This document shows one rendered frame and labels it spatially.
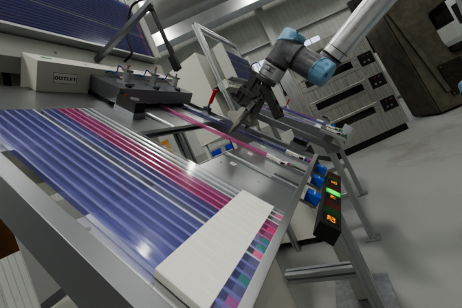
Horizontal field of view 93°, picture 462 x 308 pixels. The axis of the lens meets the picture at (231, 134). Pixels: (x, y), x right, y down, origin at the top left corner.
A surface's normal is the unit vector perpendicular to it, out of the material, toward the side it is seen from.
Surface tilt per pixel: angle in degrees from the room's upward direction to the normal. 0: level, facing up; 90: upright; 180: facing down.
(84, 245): 46
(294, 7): 90
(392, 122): 90
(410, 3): 90
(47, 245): 90
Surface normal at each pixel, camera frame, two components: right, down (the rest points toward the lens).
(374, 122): -0.04, -0.06
